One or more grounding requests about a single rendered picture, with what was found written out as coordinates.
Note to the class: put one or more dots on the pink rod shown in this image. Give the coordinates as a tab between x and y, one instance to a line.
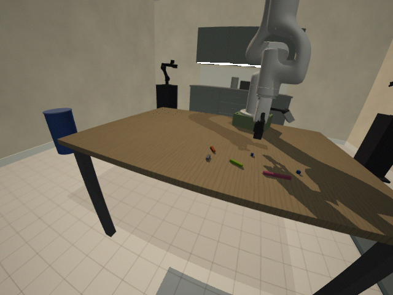
277	175

